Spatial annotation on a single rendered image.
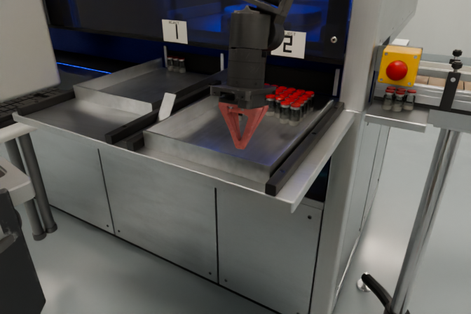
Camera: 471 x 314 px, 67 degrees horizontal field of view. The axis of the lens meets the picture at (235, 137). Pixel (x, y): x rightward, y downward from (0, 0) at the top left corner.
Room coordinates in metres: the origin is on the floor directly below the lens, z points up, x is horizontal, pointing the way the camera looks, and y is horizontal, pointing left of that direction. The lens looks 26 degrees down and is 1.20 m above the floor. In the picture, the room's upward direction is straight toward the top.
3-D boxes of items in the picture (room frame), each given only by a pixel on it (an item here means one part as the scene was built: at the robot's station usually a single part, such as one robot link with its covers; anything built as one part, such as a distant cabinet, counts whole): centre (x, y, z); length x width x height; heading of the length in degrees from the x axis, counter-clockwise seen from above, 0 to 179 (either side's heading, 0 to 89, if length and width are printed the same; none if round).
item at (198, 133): (0.68, -0.03, 0.90); 0.34 x 0.26 x 0.04; 150
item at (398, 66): (0.72, -0.33, 0.99); 0.04 x 0.04 x 0.04; 60
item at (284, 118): (0.71, -0.11, 0.90); 0.02 x 0.02 x 0.05
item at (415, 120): (0.79, -0.39, 0.87); 0.14 x 0.13 x 0.02; 150
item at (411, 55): (0.76, -0.36, 1.00); 0.08 x 0.07 x 0.07; 150
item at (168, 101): (0.67, 0.17, 0.91); 0.14 x 0.03 x 0.06; 151
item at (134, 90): (0.95, 0.21, 0.90); 0.34 x 0.26 x 0.04; 150
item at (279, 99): (0.75, -0.07, 0.90); 0.18 x 0.02 x 0.05; 60
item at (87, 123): (0.80, 0.10, 0.87); 0.70 x 0.48 x 0.02; 60
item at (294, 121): (0.70, -0.13, 0.90); 0.02 x 0.02 x 0.05
